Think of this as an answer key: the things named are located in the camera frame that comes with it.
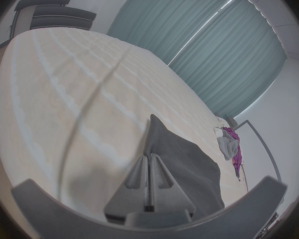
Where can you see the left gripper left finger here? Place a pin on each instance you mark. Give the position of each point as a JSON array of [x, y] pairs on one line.
[[122, 200]]

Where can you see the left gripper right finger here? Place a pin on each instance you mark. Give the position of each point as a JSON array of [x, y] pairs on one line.
[[177, 200]]

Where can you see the black T-shirt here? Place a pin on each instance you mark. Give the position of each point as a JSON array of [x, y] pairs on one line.
[[189, 170]]

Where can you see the bed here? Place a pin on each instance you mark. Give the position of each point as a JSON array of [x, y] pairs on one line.
[[77, 96]]

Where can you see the purple satin garment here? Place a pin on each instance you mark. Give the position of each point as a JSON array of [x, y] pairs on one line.
[[236, 158]]

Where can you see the grey knit garment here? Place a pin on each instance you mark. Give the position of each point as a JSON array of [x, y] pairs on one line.
[[228, 146]]

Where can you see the white garment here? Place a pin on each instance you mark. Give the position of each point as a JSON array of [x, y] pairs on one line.
[[218, 131]]

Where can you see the white printed pillow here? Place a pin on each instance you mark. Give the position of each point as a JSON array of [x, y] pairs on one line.
[[221, 121]]

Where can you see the grey bedside table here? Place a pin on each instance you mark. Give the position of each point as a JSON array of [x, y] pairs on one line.
[[231, 120]]

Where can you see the blue-green curtain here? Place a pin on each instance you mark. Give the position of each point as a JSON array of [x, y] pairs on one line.
[[234, 58], [164, 16]]

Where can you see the black chest of drawers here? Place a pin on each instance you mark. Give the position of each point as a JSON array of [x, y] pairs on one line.
[[59, 16]]

